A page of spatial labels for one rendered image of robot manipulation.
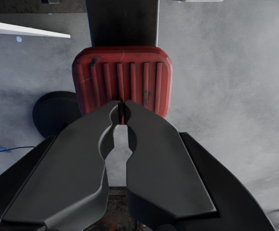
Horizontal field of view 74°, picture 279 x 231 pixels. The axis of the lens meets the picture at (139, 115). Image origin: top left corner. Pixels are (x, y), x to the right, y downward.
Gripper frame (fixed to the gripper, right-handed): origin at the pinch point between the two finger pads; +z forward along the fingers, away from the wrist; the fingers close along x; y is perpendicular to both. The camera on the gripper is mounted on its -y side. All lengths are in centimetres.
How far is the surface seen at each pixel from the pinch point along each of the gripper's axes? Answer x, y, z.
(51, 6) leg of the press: -31, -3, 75
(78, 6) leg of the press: -20, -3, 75
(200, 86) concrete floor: 36, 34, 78
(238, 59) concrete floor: 51, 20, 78
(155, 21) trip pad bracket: 2.8, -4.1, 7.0
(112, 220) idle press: -16, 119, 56
